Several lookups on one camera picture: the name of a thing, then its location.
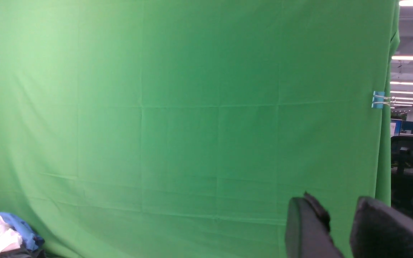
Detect right gripper black image-right left finger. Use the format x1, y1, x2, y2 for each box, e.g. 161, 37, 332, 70
285, 192, 344, 258

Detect right gripper black image-right right finger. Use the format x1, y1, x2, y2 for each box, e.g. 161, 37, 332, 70
350, 197, 413, 258

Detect dark teal crumpled shirt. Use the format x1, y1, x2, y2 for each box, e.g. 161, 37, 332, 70
0, 247, 47, 258

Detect black office chair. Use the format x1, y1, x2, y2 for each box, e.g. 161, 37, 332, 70
391, 135, 413, 175

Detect computer monitor left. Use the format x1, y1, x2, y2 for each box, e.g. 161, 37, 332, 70
390, 119, 403, 137

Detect blue binder clip right edge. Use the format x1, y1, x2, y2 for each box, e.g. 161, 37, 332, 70
371, 91, 396, 109

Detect green backdrop cloth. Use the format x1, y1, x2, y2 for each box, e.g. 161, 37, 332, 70
0, 0, 399, 258

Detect blue crumpled garment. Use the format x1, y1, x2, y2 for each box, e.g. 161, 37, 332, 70
0, 212, 45, 251

